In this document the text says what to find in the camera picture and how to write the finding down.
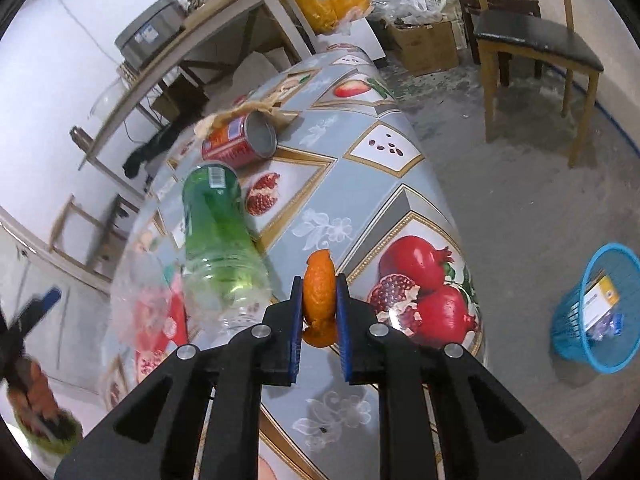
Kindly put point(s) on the red print clear bag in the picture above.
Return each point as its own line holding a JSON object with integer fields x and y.
{"x": 172, "y": 320}

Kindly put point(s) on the brown cardboard box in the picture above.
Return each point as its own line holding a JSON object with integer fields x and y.
{"x": 180, "y": 100}
{"x": 425, "y": 45}

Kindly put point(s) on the clear plastic container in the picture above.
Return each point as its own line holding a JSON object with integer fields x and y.
{"x": 137, "y": 290}

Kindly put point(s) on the dark wooden stool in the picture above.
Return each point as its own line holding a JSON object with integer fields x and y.
{"x": 500, "y": 0}

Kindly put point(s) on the grey rice cooker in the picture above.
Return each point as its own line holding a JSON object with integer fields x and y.
{"x": 150, "y": 30}

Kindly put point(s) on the orange peel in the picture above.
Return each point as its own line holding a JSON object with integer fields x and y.
{"x": 320, "y": 290}

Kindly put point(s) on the brown flask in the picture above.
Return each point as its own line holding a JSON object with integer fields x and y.
{"x": 80, "y": 140}

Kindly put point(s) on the wooden chair with black seat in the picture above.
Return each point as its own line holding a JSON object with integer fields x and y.
{"x": 535, "y": 45}

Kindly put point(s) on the yellow plastic bag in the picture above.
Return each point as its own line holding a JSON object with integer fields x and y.
{"x": 325, "y": 5}

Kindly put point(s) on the black cloth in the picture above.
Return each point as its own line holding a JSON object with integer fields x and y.
{"x": 145, "y": 155}

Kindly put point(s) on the clear plastic pitcher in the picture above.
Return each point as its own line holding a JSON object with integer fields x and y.
{"x": 107, "y": 97}

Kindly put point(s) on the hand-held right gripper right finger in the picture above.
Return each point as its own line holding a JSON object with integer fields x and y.
{"x": 345, "y": 330}

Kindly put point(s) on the person's left hand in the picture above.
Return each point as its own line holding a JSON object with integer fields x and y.
{"x": 37, "y": 395}

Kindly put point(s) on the fruit print tablecloth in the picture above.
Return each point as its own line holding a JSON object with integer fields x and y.
{"x": 350, "y": 185}

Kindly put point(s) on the wooden chair with grey seat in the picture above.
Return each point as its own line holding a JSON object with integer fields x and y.
{"x": 85, "y": 240}

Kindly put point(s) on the red drink can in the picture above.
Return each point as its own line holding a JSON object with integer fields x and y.
{"x": 240, "y": 145}

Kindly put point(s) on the crumpled brown paper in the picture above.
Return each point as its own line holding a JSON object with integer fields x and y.
{"x": 235, "y": 112}

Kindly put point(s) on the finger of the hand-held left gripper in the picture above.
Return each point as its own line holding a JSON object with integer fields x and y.
{"x": 47, "y": 297}

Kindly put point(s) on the green plastic bottle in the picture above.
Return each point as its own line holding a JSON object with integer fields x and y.
{"x": 215, "y": 240}

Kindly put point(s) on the wooden shelf table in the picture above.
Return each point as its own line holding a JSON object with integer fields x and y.
{"x": 210, "y": 25}

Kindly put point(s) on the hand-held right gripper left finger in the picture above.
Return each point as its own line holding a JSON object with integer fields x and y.
{"x": 296, "y": 330}

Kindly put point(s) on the blue plastic bag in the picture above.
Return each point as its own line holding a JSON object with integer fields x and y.
{"x": 607, "y": 327}

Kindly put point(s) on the white cardboard box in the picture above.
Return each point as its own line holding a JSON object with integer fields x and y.
{"x": 600, "y": 295}

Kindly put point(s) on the blue plastic waste basket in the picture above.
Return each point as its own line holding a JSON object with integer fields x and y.
{"x": 575, "y": 325}

